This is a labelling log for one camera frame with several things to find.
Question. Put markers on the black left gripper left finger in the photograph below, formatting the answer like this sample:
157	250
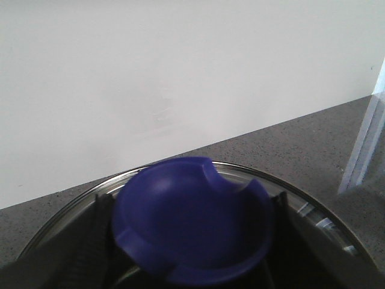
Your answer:
82	255

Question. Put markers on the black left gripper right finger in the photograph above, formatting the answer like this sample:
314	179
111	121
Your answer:
302	257

